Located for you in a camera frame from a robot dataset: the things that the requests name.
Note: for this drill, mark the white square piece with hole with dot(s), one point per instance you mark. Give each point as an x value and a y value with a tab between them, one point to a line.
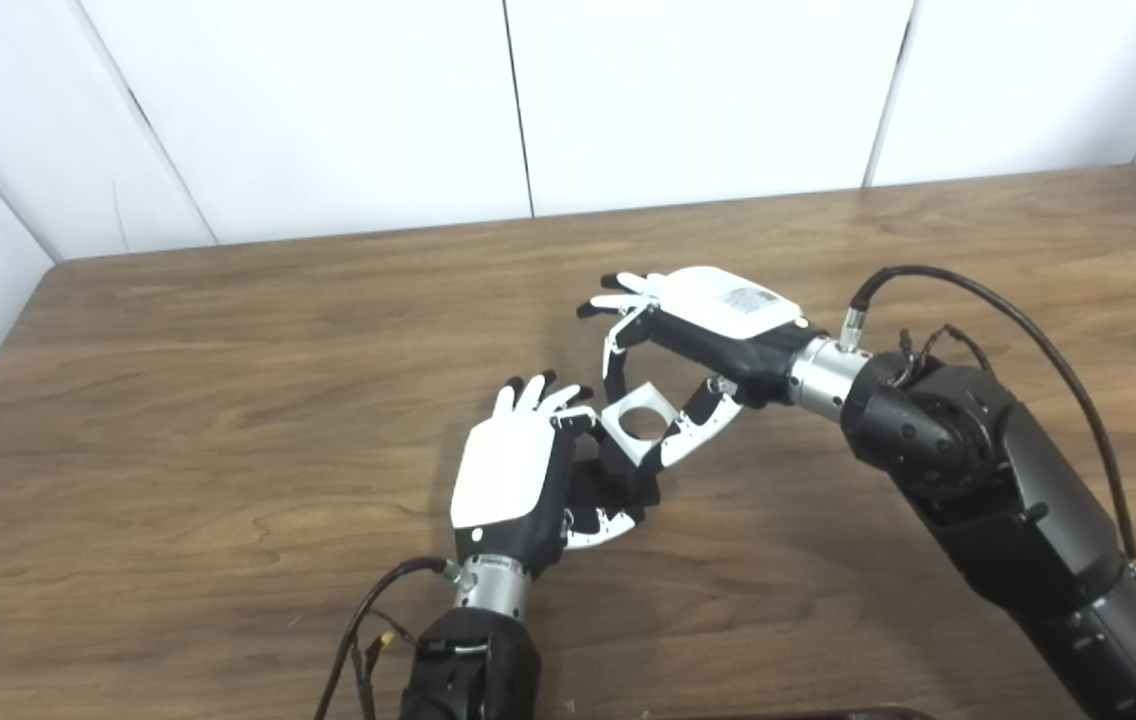
618	435

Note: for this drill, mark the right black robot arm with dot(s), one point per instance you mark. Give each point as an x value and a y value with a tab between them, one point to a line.
1018	500

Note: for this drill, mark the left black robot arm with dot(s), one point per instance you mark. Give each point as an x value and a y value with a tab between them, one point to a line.
473	670

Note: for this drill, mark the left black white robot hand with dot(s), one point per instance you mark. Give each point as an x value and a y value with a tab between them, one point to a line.
503	475

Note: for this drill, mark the black peg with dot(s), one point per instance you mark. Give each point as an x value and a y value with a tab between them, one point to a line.
618	490

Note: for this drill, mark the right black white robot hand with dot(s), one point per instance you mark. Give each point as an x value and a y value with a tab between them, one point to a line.
728	315

